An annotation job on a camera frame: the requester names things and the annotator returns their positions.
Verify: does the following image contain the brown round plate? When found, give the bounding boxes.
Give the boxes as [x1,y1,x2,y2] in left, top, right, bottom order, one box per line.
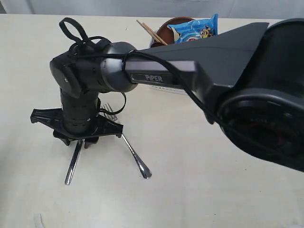
[156,17,194,45]

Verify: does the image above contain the white plastic perforated basket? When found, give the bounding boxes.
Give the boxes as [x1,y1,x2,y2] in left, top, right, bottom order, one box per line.
[148,28,190,95]

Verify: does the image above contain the lower brown wooden chopstick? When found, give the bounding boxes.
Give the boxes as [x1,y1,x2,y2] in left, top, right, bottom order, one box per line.
[143,23,168,45]

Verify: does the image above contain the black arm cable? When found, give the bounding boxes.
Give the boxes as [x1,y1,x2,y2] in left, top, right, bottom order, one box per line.
[58,17,304,162]

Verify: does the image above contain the brown wooden chopstick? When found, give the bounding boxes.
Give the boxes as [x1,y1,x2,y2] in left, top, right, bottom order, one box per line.
[136,20,168,45]
[143,23,168,45]

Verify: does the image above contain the stainless steel fork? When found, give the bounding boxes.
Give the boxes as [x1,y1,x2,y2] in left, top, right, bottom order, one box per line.
[102,103,152,179]

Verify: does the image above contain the blue Lays chips bag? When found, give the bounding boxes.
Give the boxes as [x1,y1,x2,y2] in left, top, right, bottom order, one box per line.
[167,14,218,43]

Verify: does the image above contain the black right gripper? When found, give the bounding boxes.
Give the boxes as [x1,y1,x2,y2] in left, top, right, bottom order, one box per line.
[30,89,124,150]

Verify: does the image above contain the stainless steel table knife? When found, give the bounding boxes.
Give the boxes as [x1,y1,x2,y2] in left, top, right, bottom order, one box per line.
[65,139,84,185]

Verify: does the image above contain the upper brown wooden chopstick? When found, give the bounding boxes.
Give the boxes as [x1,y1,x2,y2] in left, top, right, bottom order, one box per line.
[136,20,168,45]

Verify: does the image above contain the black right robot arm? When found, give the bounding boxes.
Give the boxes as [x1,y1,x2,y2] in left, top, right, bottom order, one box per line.
[30,18,304,172]

